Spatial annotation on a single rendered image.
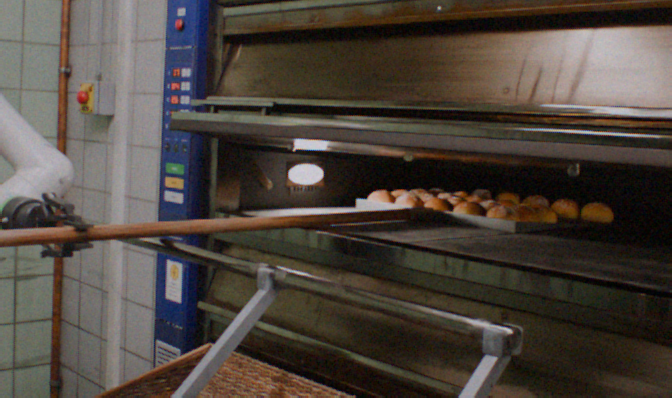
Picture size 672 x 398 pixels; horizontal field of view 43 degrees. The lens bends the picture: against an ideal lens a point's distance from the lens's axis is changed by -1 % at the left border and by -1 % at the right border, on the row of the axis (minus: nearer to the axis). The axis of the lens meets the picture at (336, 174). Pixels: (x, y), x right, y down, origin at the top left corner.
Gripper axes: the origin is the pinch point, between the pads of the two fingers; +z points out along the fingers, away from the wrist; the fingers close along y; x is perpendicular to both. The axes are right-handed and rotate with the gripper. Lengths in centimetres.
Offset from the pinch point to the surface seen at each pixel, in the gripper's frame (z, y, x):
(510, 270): 60, 2, -53
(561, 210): 11, 0, -146
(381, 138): 40, -21, -39
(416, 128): 48, -23, -39
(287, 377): 3, 35, -51
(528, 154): 72, -20, -38
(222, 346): 37.2, 13.8, -7.0
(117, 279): -80, 27, -54
